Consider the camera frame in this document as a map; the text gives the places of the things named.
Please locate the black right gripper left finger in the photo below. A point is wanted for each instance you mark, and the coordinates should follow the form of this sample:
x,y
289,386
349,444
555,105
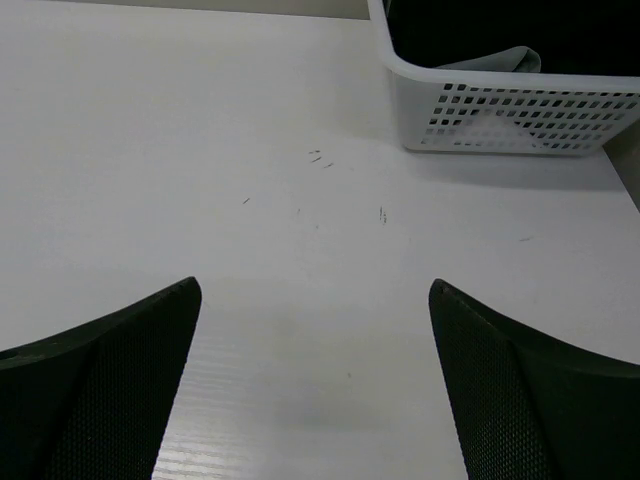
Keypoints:
x,y
93,402

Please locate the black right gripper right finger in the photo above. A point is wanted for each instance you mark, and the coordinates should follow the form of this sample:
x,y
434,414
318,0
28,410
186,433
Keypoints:
x,y
527,405

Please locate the pile of black skirts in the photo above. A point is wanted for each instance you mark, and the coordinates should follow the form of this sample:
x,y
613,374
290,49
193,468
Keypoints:
x,y
556,37

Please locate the white perforated plastic basket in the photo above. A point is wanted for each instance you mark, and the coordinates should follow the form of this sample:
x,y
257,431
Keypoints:
x,y
441,110

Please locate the grey cloth in basket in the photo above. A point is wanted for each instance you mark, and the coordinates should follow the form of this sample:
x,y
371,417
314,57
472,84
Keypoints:
x,y
520,59

